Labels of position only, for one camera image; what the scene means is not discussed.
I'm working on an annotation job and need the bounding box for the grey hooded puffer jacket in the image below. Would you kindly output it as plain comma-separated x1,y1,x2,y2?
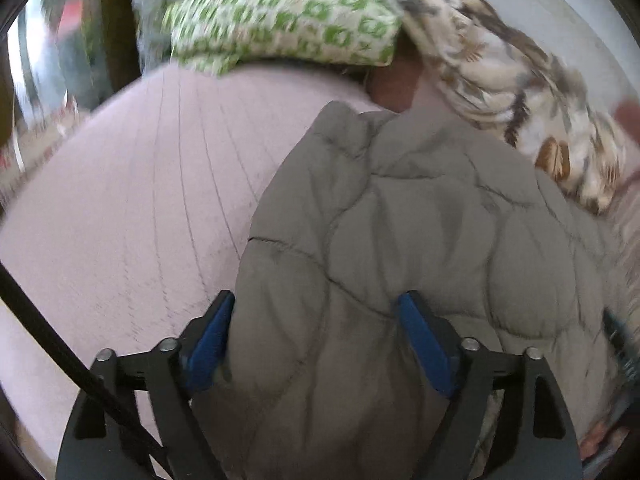
192,100,636,480

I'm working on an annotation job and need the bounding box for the green patterned pillow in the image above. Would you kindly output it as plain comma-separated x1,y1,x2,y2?
162,0,403,77

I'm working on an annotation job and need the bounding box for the black cable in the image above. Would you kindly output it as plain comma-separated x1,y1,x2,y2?
0,262,173,468

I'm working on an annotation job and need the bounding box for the brown pillow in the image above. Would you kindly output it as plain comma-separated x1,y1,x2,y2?
367,42,426,113

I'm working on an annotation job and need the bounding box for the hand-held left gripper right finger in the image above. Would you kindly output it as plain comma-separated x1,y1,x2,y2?
397,291,583,480

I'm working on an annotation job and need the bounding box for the pink bed sheet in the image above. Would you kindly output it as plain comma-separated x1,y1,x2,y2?
0,62,401,480

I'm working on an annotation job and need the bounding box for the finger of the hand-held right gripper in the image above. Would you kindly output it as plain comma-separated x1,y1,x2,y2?
602,307,635,376

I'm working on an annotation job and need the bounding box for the floral beige blanket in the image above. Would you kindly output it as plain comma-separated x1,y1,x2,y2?
320,0,633,216

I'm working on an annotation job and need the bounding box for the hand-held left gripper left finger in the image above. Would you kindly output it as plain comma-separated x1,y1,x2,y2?
55,291,236,480

